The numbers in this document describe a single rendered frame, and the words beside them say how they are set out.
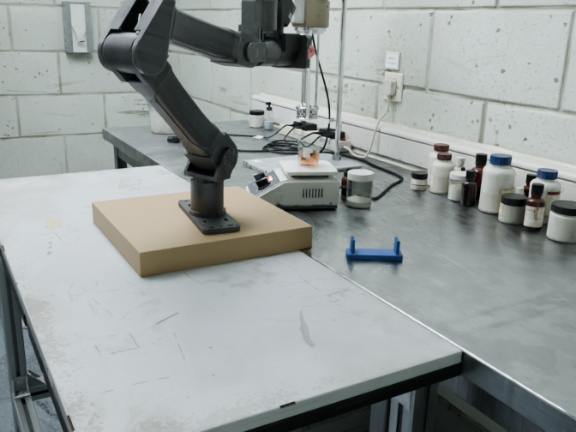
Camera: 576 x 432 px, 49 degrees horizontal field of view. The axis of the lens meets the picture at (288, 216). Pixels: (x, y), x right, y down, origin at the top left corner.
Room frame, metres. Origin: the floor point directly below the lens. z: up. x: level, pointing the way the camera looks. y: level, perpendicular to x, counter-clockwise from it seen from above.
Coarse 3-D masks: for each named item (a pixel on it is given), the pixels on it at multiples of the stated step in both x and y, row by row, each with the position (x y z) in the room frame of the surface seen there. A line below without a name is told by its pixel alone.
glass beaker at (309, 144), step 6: (300, 138) 1.41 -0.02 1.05; (306, 138) 1.40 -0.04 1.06; (312, 138) 1.40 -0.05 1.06; (318, 138) 1.40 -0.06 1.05; (300, 144) 1.41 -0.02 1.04; (306, 144) 1.40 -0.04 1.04; (312, 144) 1.40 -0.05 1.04; (318, 144) 1.41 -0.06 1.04; (300, 150) 1.41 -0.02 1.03; (306, 150) 1.40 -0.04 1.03; (312, 150) 1.40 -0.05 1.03; (318, 150) 1.41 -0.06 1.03; (300, 156) 1.40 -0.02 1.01; (306, 156) 1.40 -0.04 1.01; (312, 156) 1.40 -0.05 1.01; (318, 156) 1.41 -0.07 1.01; (300, 162) 1.40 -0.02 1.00; (306, 162) 1.40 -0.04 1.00; (312, 162) 1.40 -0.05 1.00; (318, 162) 1.41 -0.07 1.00
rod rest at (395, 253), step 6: (354, 240) 1.05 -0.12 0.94; (396, 240) 1.07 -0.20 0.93; (354, 246) 1.05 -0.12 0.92; (396, 246) 1.06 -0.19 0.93; (348, 252) 1.06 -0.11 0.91; (354, 252) 1.05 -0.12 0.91; (360, 252) 1.06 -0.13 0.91; (366, 252) 1.06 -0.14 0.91; (372, 252) 1.06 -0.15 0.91; (378, 252) 1.07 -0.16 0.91; (384, 252) 1.07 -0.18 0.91; (390, 252) 1.07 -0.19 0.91; (396, 252) 1.06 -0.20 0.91; (348, 258) 1.05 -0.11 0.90; (354, 258) 1.05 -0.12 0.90; (360, 258) 1.05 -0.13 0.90; (366, 258) 1.05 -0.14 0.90; (372, 258) 1.05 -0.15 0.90; (378, 258) 1.05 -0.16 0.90; (384, 258) 1.05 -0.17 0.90; (390, 258) 1.05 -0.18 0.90; (396, 258) 1.05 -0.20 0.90; (402, 258) 1.05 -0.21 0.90
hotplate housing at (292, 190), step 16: (288, 176) 1.38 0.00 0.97; (304, 176) 1.37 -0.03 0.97; (320, 176) 1.38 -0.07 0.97; (272, 192) 1.34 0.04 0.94; (288, 192) 1.34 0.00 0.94; (304, 192) 1.35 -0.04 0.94; (320, 192) 1.35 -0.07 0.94; (336, 192) 1.36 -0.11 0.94; (288, 208) 1.35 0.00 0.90; (304, 208) 1.35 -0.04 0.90
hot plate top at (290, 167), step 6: (282, 162) 1.45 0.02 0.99; (288, 162) 1.45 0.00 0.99; (294, 162) 1.45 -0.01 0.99; (324, 162) 1.46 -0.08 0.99; (282, 168) 1.40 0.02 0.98; (288, 168) 1.38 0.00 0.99; (294, 168) 1.39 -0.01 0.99; (300, 168) 1.39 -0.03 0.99; (306, 168) 1.39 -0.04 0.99; (312, 168) 1.39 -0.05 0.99; (318, 168) 1.39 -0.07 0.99; (324, 168) 1.39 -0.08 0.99; (330, 168) 1.40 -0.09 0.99; (288, 174) 1.35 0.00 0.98; (294, 174) 1.35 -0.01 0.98; (300, 174) 1.35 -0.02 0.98; (306, 174) 1.35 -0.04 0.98; (312, 174) 1.36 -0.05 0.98; (318, 174) 1.36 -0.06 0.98; (324, 174) 1.36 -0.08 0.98; (330, 174) 1.36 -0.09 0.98; (336, 174) 1.37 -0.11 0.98
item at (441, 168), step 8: (440, 160) 1.54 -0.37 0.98; (448, 160) 1.54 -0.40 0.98; (432, 168) 1.55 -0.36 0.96; (440, 168) 1.52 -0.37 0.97; (448, 168) 1.52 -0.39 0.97; (432, 176) 1.54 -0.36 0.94; (440, 176) 1.52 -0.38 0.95; (448, 176) 1.52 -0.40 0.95; (432, 184) 1.54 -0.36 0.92; (440, 184) 1.52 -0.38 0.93; (432, 192) 1.54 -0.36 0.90; (440, 192) 1.52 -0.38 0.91
